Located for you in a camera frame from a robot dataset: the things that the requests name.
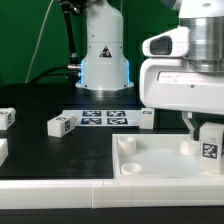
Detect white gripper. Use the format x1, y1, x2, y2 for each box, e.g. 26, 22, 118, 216
139, 58, 224, 140

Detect white square tabletop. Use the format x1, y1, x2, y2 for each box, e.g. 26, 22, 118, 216
112, 134, 218, 179

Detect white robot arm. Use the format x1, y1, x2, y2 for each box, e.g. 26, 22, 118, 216
70, 0, 224, 116

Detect apriltag marker sheet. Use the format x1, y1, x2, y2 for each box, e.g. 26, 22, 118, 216
62, 110, 140, 127

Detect white block left edge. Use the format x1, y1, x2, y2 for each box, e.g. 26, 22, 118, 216
0, 139, 8, 167

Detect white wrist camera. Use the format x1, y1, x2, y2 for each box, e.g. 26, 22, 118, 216
142, 26, 190, 58

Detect white front fence rail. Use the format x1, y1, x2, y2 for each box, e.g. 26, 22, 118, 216
0, 177, 224, 209

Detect black cable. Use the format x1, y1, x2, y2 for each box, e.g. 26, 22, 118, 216
29, 0, 83, 84

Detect white cable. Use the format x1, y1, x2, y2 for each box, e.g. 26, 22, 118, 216
25, 0, 55, 84

